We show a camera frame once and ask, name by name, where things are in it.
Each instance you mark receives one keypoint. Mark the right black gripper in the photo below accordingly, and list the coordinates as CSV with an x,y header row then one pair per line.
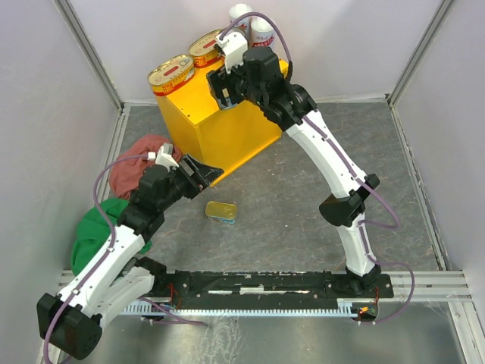
x,y
217,83

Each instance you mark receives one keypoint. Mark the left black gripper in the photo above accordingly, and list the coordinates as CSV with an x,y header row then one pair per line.
x,y
203,170

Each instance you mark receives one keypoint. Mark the oval gold fish tin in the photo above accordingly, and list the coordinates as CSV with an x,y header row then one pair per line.
x,y
203,51

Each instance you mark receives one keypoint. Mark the rectangular gold tin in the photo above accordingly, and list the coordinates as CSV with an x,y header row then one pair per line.
x,y
228,103
221,211

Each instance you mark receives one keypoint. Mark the white porridge can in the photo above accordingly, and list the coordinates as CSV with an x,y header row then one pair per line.
x,y
237,11
262,33

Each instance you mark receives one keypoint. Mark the rectangular gold tin front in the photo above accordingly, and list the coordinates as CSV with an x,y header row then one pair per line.
x,y
228,103

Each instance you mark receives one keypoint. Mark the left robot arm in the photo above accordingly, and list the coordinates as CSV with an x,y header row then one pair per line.
x,y
73,320

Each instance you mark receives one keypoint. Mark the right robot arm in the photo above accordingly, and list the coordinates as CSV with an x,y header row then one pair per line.
x,y
296,113

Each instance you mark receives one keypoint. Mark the yellow wooden cabinet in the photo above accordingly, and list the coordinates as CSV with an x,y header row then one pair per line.
x,y
225,139

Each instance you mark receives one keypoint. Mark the red cloth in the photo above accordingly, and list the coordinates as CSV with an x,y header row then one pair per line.
x,y
124,176

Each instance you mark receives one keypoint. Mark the green cloth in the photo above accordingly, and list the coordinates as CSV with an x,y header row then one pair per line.
x,y
92,232

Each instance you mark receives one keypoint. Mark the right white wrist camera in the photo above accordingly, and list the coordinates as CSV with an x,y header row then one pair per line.
x,y
233,45

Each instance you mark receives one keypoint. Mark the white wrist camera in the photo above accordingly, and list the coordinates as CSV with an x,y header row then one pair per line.
x,y
164,156
233,45

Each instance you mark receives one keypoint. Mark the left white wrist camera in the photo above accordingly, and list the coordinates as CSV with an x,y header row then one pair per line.
x,y
164,156

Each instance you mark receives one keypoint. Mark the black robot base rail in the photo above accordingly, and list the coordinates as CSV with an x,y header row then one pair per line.
x,y
252,290

